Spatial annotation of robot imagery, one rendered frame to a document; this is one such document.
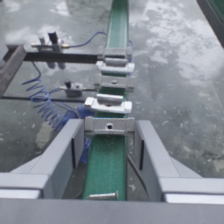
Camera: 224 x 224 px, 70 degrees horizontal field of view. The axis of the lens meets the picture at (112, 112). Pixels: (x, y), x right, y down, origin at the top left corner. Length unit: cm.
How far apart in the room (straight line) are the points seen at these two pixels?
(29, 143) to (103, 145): 110
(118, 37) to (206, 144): 108
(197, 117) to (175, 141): 29
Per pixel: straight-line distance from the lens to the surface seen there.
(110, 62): 22
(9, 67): 71
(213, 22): 45
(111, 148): 15
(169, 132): 121
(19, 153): 123
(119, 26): 32
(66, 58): 78
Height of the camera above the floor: 101
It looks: 55 degrees down
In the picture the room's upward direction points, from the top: straight up
